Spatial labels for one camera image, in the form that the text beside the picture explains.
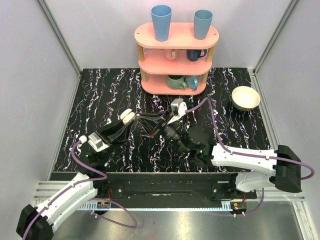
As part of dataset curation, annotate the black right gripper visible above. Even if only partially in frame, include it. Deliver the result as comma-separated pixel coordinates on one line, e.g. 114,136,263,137
135,108,190,155

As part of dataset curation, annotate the white earbud charging case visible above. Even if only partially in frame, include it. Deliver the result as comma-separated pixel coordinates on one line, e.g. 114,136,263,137
120,108,136,125

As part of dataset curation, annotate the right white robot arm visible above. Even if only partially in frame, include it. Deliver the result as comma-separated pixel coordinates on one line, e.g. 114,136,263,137
136,113,302,199

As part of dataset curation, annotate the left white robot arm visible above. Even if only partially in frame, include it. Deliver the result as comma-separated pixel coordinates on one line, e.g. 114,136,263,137
16,117,134,240

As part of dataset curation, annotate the teal glazed ceramic mug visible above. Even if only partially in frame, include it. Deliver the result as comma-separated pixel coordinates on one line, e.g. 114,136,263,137
166,75,187,90

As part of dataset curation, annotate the pink three-tier shelf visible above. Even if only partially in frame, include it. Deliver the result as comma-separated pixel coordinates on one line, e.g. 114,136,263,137
134,22,220,96

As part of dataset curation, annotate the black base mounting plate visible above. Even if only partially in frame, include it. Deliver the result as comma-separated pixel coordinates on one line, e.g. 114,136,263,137
107,172,257,200

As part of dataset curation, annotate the light blue butterfly mug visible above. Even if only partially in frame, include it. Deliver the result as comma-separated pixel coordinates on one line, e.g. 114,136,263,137
184,75,200,91

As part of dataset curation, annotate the pink ceramic mug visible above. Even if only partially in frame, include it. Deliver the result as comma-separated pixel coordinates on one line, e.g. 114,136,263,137
164,49,179,61

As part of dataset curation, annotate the dark blue ceramic mug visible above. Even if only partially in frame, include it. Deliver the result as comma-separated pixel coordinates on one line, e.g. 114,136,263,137
186,49,208,62

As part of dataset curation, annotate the cream ceramic bowl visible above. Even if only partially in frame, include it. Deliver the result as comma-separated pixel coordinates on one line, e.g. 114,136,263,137
231,86,261,112

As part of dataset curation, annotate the left blue plastic tumbler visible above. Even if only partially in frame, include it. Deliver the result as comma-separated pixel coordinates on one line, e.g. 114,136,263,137
151,4,172,42

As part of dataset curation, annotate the blue plastic tumbler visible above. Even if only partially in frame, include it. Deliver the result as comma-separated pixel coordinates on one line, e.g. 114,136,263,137
151,4,172,42
193,9,213,40

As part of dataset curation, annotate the right blue plastic tumbler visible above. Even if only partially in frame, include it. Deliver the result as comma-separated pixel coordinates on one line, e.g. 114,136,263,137
193,9,213,40

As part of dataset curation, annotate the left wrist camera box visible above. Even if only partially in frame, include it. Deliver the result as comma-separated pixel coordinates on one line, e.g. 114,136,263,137
87,132,109,152

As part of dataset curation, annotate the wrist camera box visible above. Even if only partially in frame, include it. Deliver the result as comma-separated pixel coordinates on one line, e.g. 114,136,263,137
167,98,188,125
87,132,109,152

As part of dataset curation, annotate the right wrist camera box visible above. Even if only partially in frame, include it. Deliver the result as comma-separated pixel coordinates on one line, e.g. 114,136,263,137
167,98,188,125

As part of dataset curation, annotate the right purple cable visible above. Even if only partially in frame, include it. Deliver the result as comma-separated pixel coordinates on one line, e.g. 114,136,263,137
186,97,315,217

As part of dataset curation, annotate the purple cable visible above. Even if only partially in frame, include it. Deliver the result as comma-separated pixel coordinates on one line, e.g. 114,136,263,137
186,97,315,217
23,136,138,240

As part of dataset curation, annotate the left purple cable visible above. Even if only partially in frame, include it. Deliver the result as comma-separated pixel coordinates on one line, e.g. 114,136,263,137
23,136,138,240

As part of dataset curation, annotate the aluminium frame post left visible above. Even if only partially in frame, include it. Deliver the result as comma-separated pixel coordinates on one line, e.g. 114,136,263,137
36,0,82,76

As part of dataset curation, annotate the aluminium frame post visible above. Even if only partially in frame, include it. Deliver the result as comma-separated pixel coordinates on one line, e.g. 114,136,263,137
36,0,82,76
252,0,300,76

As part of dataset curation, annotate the aluminium frame post right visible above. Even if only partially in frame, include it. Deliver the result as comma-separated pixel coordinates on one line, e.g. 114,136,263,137
252,0,300,76

